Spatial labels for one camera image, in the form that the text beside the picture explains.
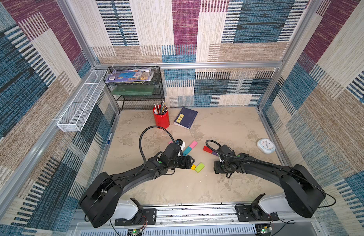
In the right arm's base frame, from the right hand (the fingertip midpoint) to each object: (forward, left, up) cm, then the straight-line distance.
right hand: (220, 170), depth 88 cm
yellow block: (+2, +16, +1) cm, 16 cm away
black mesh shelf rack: (+54, +65, +6) cm, 85 cm away
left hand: (+3, +18, +9) cm, 20 cm away
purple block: (+7, +3, +8) cm, 11 cm away
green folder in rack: (+44, +53, +26) cm, 74 cm away
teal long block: (+13, +19, 0) cm, 23 cm away
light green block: (+2, +12, 0) cm, 12 cm away
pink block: (+18, +15, +1) cm, 23 cm away
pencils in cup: (+38, +37, +14) cm, 55 cm away
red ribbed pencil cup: (+33, +36, +13) cm, 50 cm away
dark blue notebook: (+41, +20, +1) cm, 46 cm away
